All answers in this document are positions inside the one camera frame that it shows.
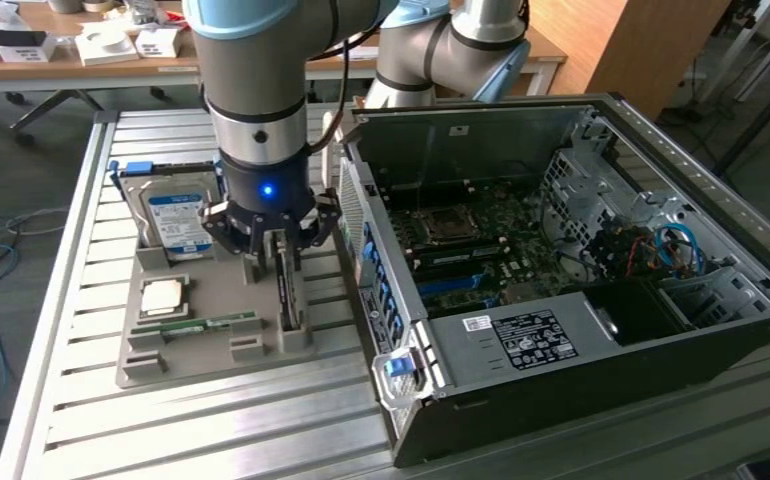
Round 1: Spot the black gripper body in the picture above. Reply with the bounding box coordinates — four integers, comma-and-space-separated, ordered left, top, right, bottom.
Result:
218, 148, 319, 234

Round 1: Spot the black graphics card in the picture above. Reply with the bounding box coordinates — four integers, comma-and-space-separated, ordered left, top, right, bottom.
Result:
271, 232, 307, 334

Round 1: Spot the hard disk blue caddy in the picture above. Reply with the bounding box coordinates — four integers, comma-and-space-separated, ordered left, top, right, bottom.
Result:
108, 159, 230, 261

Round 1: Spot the grey printed parts rack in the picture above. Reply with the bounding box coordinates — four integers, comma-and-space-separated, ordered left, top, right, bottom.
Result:
115, 187, 319, 389

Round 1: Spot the silver CPU chip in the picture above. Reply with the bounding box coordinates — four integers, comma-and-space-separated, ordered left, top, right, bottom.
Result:
140, 279, 191, 317

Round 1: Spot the CPU socket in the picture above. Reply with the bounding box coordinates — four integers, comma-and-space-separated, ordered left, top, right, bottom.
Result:
409, 207, 486, 247

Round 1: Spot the green RAM stick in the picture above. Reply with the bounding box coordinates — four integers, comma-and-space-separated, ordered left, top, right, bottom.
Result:
131, 312, 258, 335

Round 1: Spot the blue expansion slot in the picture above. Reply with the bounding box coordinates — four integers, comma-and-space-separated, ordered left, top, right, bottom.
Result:
419, 273, 494, 297

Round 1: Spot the wooden desk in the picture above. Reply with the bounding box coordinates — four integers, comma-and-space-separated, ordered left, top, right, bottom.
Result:
200, 29, 570, 109
0, 0, 207, 146

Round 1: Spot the white paper booklet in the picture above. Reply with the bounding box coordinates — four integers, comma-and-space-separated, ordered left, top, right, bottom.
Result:
310, 43, 381, 62

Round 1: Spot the white labelled box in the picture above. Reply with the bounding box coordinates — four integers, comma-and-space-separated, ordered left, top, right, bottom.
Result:
135, 27, 184, 59

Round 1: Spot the green motherboard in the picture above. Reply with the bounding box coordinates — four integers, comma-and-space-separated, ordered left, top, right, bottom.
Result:
383, 179, 590, 319

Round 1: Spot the grey power supply unit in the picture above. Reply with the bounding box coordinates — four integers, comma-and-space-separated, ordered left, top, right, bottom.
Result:
423, 292, 619, 390

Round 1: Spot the white box with tape roll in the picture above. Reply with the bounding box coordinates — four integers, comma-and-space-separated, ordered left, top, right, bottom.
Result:
75, 22, 140, 67

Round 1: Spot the black white cardboard box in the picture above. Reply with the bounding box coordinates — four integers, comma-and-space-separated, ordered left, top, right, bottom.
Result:
0, 29, 59, 64

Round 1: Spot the black fan shroud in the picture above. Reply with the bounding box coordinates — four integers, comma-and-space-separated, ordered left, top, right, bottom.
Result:
583, 279, 697, 347

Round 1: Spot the black open PC case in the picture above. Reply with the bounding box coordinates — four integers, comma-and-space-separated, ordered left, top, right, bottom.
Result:
322, 92, 770, 469

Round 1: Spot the silver disk bay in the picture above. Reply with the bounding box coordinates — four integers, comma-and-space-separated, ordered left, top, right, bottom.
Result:
657, 267, 770, 329

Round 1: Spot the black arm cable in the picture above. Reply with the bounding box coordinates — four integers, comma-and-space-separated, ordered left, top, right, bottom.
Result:
303, 27, 386, 152

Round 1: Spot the white floor cable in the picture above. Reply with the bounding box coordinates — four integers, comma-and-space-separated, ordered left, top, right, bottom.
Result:
0, 207, 70, 236

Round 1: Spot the red orange wire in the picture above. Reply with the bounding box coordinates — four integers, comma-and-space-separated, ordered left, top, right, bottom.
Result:
630, 237, 670, 274

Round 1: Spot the blue data wire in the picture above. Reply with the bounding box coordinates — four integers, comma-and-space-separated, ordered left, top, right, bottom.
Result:
650, 223, 708, 277

